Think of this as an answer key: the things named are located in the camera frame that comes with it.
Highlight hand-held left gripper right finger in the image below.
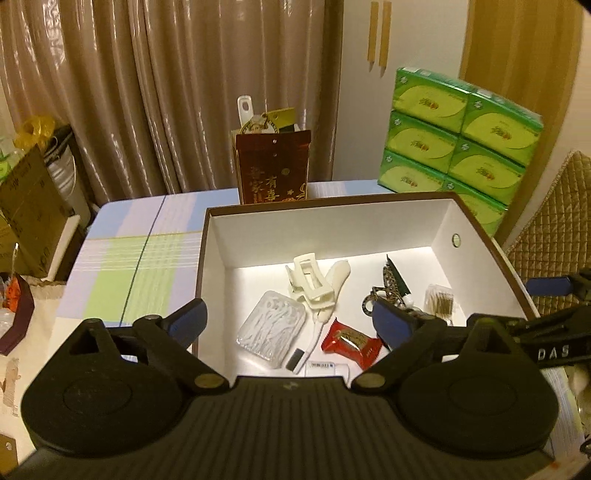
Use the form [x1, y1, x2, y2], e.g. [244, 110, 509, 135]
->
[351, 300, 539, 393]

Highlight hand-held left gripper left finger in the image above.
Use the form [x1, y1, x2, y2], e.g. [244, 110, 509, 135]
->
[69, 298, 232, 395]

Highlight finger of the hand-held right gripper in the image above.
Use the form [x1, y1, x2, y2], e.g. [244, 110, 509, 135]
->
[505, 305, 591, 346]
[526, 271, 591, 297]

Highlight leopard hair claw clip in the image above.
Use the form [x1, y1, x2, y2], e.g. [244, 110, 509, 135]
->
[361, 265, 417, 319]

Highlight red snack packet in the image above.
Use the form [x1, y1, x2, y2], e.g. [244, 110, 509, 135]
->
[321, 318, 383, 370]

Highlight cotton swab bag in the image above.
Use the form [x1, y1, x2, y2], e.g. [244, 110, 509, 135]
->
[422, 284, 458, 326]

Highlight small white bottle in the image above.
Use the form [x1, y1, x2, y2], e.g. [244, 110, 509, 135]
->
[304, 361, 348, 377]

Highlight clear floss picks box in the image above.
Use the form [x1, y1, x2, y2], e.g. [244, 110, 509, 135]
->
[236, 291, 308, 368]

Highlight white hair claw clip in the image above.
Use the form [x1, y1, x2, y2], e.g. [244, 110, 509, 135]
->
[285, 251, 338, 315]

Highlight white storage box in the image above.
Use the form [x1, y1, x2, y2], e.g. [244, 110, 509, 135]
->
[196, 193, 542, 385]

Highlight quilted chair back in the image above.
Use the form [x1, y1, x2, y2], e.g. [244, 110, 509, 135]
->
[503, 150, 591, 320]

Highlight dark maroon box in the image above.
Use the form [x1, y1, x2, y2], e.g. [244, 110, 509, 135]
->
[0, 274, 36, 357]

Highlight stack of green tissue packs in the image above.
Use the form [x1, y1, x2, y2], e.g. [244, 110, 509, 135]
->
[376, 67, 545, 237]

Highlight striped metal pot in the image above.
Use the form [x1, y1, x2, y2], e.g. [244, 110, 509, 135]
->
[44, 124, 94, 223]

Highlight tan cardboard carton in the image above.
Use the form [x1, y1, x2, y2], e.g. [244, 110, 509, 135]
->
[0, 143, 80, 280]

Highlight gold printed card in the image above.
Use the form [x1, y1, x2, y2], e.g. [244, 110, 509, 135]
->
[242, 107, 299, 135]

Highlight wooden door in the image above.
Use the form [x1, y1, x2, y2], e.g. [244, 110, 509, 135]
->
[459, 0, 581, 154]

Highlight beige curtain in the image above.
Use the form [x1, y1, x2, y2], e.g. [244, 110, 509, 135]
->
[0, 0, 345, 209]

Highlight yellow ribbon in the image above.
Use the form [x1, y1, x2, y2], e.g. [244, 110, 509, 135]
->
[14, 115, 57, 151]

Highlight wooden hanging strip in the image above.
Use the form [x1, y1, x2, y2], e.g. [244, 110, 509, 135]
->
[379, 0, 393, 77]
[367, 0, 380, 71]

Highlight white plastic handle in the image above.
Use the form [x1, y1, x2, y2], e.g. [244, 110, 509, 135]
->
[237, 95, 256, 133]

